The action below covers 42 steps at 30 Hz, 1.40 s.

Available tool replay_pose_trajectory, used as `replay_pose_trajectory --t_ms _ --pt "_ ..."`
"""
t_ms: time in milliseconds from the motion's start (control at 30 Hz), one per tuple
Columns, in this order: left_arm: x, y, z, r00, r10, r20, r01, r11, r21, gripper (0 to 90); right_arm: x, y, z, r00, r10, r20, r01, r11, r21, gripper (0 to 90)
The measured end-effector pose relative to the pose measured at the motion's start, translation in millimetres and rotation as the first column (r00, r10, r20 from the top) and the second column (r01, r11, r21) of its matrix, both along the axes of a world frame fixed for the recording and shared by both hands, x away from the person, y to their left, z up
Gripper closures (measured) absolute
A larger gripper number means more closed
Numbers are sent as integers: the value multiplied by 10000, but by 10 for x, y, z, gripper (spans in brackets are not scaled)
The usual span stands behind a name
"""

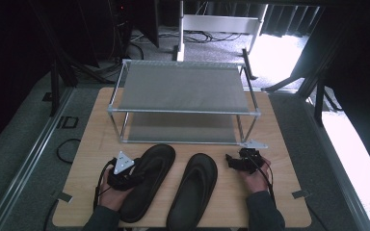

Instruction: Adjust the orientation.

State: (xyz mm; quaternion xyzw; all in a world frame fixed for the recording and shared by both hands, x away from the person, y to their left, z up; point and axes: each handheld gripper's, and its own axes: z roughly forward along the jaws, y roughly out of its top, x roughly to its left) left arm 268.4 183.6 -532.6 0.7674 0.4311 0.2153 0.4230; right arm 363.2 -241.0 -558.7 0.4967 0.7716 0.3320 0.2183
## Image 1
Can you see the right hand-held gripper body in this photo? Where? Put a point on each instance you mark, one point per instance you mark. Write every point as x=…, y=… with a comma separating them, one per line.
x=249, y=160

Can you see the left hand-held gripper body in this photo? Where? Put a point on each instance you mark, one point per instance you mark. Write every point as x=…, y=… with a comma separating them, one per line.
x=123, y=163

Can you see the white desk frame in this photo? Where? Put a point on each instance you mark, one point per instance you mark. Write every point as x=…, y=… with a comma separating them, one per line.
x=220, y=23

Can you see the metal shoe rack grey shelves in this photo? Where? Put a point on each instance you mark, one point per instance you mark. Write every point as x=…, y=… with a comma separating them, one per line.
x=183, y=86

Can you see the black slipper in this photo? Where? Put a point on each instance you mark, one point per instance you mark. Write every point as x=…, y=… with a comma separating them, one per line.
x=155, y=160
x=194, y=189

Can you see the black metal stand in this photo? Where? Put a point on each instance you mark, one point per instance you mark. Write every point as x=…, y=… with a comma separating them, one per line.
x=55, y=86
x=318, y=99

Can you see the small black floor socket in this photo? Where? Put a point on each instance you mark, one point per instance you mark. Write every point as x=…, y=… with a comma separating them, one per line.
x=47, y=97

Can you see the aluminium floor rail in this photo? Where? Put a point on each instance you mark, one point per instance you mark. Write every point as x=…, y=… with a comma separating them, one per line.
x=29, y=160

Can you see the dark computer tower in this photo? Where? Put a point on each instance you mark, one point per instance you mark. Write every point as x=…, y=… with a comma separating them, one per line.
x=109, y=29

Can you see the person's right hand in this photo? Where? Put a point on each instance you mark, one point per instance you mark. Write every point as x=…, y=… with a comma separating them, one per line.
x=255, y=181

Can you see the large black floor socket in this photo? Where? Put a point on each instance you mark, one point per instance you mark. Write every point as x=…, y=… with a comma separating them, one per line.
x=67, y=122

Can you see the person's left hand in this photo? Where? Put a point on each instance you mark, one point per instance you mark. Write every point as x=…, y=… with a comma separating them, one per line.
x=114, y=197

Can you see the dark curtain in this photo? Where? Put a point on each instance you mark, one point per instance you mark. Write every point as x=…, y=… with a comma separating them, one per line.
x=289, y=20

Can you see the grey tape strip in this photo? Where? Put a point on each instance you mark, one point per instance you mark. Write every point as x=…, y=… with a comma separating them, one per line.
x=62, y=196
x=301, y=194

